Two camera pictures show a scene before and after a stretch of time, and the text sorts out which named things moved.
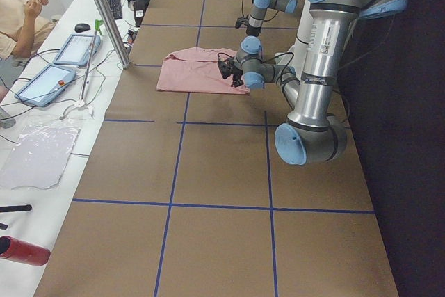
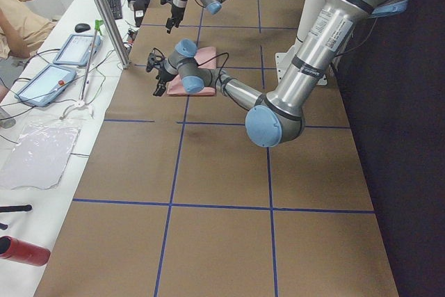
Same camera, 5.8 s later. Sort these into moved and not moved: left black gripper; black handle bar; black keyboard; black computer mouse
Moved: left black gripper
Not moved: black handle bar; black keyboard; black computer mouse
